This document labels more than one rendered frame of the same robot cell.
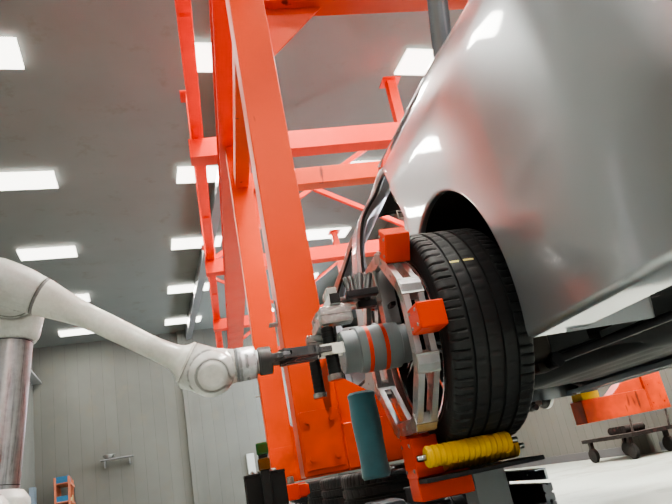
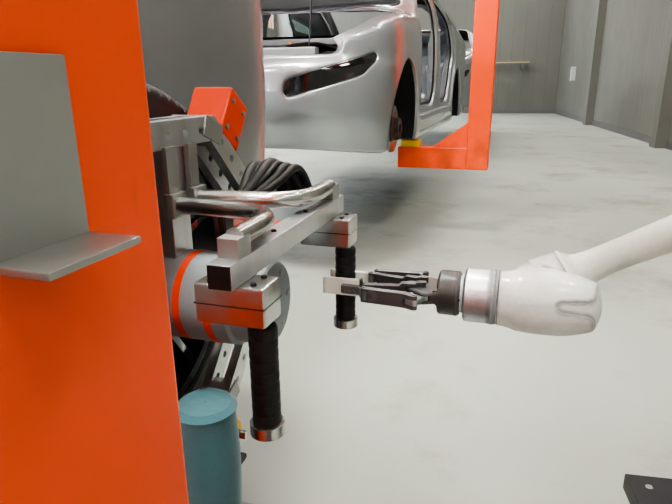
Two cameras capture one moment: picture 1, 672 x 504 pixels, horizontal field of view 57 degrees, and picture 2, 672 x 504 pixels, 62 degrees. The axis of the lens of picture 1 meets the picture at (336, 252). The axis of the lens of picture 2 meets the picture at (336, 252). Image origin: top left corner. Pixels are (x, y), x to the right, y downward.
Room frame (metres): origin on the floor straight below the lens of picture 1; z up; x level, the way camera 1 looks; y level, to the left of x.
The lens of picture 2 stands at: (2.52, 0.53, 1.17)
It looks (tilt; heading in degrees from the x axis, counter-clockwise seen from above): 17 degrees down; 210
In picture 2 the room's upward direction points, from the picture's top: 1 degrees counter-clockwise
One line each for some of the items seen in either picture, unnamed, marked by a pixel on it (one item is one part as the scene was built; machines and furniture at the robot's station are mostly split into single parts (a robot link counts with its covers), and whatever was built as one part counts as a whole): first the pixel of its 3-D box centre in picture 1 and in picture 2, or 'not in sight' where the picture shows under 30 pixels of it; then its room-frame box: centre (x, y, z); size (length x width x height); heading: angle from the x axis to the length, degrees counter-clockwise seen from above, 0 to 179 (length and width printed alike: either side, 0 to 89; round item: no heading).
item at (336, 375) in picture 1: (331, 351); (345, 284); (1.70, 0.07, 0.83); 0.04 x 0.04 x 0.16
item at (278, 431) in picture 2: (316, 373); (265, 376); (2.03, 0.14, 0.83); 0.04 x 0.04 x 0.16
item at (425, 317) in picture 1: (427, 317); not in sight; (1.61, -0.20, 0.85); 0.09 x 0.08 x 0.07; 12
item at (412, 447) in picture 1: (436, 465); not in sight; (1.93, -0.16, 0.48); 0.16 x 0.12 x 0.17; 102
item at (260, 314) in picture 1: (255, 302); not in sight; (4.25, 0.63, 1.75); 0.19 x 0.19 x 2.45; 12
